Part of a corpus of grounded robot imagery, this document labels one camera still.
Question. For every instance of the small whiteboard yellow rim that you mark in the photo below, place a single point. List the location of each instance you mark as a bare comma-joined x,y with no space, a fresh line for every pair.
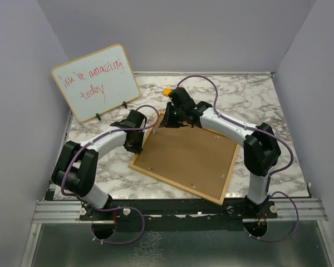
97,83

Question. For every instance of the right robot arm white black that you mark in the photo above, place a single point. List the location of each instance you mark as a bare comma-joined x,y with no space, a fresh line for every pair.
261,151

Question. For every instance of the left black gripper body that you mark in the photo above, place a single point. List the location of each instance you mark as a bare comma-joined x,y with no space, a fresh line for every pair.
136,145

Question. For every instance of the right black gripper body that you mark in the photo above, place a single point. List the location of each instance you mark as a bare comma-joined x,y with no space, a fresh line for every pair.
173,117

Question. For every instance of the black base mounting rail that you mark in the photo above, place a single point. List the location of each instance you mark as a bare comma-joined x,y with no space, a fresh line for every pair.
181,214

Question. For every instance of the yellow grey eraser block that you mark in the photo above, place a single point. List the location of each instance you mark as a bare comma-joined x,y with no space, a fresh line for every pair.
167,91

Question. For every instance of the aluminium extrusion rail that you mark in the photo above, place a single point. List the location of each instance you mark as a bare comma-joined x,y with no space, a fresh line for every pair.
56,212

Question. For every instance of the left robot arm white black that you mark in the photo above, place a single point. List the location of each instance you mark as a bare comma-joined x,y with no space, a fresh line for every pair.
77,163

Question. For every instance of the yellow picture frame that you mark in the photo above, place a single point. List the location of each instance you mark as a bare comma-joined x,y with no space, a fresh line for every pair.
195,160

